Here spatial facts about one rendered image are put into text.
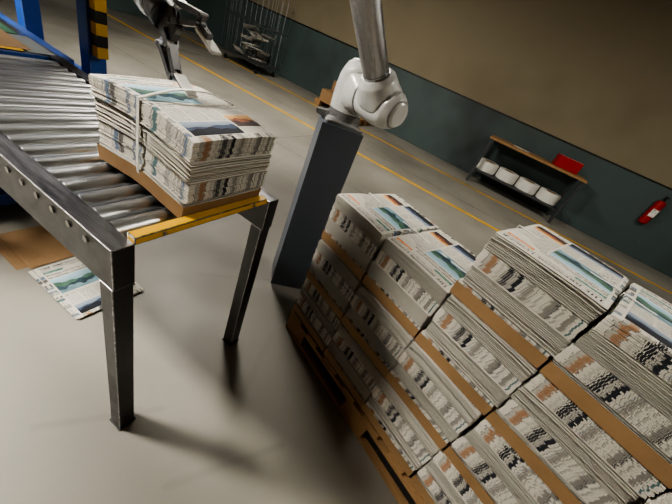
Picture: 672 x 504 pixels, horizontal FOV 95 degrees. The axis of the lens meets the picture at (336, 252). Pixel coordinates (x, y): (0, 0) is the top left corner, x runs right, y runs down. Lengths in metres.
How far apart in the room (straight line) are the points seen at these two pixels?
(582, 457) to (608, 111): 7.06
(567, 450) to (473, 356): 0.28
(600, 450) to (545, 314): 0.32
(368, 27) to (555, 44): 6.65
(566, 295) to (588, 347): 0.12
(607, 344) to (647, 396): 0.11
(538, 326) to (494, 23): 7.25
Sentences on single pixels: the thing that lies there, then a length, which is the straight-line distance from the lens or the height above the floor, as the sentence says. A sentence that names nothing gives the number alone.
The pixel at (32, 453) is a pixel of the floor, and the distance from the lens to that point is 1.47.
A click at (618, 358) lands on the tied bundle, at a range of 0.92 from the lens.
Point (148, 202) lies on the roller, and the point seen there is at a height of 0.80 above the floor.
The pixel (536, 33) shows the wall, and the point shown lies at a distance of 7.79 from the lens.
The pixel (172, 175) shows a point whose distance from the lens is 0.88.
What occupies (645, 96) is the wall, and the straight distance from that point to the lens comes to 7.84.
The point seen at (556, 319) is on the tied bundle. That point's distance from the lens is 0.92.
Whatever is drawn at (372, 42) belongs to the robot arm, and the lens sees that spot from 1.27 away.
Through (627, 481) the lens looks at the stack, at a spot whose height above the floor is 0.78.
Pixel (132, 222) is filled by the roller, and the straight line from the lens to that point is 0.89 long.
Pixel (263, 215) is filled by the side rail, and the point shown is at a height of 0.74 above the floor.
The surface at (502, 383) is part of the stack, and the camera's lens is 1.03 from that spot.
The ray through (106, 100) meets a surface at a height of 0.98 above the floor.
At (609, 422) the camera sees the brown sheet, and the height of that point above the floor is 0.86.
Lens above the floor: 1.30
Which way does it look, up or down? 32 degrees down
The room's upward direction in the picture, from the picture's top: 24 degrees clockwise
